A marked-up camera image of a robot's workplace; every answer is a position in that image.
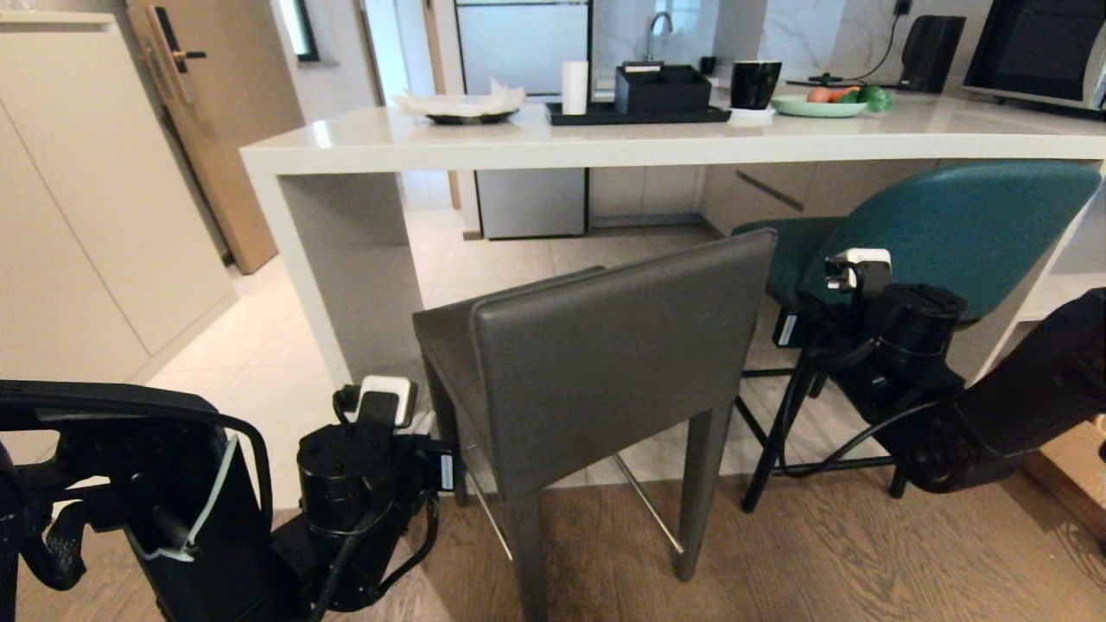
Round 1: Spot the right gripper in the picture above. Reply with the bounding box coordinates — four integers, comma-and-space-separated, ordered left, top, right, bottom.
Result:
773, 297, 870, 365

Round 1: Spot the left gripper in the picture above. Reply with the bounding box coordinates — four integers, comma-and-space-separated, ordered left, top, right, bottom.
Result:
403, 433, 466, 512

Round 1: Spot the teal bar stool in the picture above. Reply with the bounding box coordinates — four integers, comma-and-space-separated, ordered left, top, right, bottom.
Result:
732, 161, 1103, 513

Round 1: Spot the grey bar stool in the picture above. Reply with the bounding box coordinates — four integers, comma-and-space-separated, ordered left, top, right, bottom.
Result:
412, 228, 778, 622

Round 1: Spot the white kitchen counter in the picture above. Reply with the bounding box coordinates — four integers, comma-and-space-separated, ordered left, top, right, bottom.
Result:
239, 89, 1106, 391

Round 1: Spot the green plate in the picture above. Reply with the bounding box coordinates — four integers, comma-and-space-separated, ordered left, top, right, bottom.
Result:
770, 93, 868, 119

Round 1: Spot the black mug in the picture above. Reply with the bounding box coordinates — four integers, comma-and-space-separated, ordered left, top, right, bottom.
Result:
730, 60, 784, 111

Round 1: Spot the black tray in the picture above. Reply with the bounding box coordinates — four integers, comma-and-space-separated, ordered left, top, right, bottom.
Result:
545, 101, 733, 127

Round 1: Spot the black organizer box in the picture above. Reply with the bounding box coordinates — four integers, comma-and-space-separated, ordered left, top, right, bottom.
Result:
614, 62, 713, 114

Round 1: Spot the black countertop appliance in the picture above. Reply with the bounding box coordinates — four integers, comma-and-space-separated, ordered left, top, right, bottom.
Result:
898, 14, 968, 94

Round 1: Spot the chrome faucet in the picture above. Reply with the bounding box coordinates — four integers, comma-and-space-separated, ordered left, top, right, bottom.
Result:
643, 10, 676, 64

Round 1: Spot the white paper cup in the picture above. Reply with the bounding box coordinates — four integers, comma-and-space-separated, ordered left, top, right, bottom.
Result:
561, 60, 591, 117

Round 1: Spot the microwave oven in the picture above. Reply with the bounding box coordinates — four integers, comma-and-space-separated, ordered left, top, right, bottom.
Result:
963, 0, 1106, 113

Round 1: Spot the black plate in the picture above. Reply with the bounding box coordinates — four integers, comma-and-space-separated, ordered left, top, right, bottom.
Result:
423, 108, 520, 127

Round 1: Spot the white paper napkin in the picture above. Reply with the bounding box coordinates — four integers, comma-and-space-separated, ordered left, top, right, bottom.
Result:
392, 79, 527, 119

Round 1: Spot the wooden door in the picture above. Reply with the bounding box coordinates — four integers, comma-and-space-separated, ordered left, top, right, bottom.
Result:
125, 0, 305, 276

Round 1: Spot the silver refrigerator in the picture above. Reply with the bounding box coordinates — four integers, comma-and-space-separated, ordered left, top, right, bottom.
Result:
454, 0, 594, 241

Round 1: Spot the white cabinet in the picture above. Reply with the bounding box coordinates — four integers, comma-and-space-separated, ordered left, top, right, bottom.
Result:
0, 10, 237, 383

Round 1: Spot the black cable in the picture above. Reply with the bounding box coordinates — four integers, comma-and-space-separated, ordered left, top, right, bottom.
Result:
307, 488, 442, 622
773, 341, 951, 478

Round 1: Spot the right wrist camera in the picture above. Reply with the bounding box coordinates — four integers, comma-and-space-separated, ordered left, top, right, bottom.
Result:
824, 248, 893, 300

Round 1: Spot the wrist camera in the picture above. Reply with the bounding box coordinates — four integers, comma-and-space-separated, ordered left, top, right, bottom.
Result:
824, 248, 893, 300
334, 375, 419, 431

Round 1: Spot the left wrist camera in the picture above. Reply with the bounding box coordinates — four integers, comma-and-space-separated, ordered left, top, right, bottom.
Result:
334, 375, 419, 431

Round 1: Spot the black power cord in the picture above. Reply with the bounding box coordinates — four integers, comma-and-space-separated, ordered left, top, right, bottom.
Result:
786, 10, 906, 88

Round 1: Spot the black door handle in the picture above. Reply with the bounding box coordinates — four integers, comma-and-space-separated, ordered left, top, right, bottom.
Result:
153, 6, 208, 75

